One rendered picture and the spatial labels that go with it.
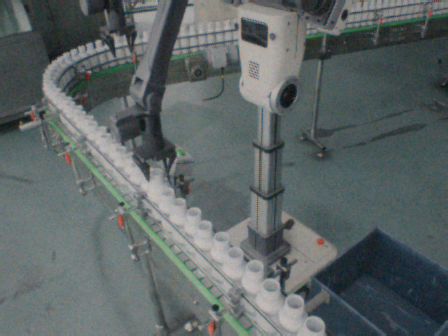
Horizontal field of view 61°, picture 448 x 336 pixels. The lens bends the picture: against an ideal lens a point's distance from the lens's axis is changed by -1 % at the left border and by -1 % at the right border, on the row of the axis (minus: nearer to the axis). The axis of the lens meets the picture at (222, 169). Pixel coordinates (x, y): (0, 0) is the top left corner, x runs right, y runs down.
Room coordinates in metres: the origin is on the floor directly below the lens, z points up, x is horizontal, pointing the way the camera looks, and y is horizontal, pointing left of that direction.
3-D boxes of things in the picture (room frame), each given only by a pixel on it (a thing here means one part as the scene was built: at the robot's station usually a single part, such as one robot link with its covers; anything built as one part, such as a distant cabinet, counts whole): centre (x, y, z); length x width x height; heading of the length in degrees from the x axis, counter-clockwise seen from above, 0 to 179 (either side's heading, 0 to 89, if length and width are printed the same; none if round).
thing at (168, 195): (0.84, 0.15, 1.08); 0.06 x 0.06 x 0.17
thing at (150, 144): (0.89, 0.18, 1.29); 0.10 x 0.07 x 0.07; 126
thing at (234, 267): (0.60, -0.02, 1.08); 0.06 x 0.06 x 0.17
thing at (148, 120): (0.89, 0.19, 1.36); 0.07 x 0.06 x 0.07; 126
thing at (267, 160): (1.45, -0.21, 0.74); 0.11 x 0.11 x 0.40; 36
